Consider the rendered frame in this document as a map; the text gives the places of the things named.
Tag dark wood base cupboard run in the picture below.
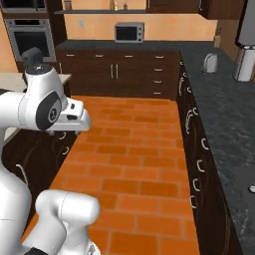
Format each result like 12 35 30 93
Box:
55 49 181 102

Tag dark wood wall cupboards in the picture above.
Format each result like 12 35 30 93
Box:
145 0 247 21

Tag tan knife block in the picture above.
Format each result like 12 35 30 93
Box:
213 27 223 50

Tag long silver cupboard handle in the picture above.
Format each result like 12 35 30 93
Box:
15 163 30 186

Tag white electric kettle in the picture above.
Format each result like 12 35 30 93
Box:
201 52 219 75

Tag silver wall oven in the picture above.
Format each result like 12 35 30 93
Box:
4 18 58 64

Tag dark grey stand mixer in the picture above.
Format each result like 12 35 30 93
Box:
21 46 43 68

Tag dark wood long cupboard run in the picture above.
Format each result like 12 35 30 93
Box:
174 50 245 255

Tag silver built-in microwave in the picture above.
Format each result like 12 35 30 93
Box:
0 0 48 14

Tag dark wall shelf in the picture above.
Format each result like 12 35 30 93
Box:
54 9 147 15

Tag grey extractor hood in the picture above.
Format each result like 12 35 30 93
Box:
234 0 255 48

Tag silver cylindrical pot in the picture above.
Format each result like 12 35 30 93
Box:
231 45 255 83

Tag silver toaster oven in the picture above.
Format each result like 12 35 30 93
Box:
114 21 145 45

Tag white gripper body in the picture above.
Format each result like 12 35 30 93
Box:
44 109 93 133

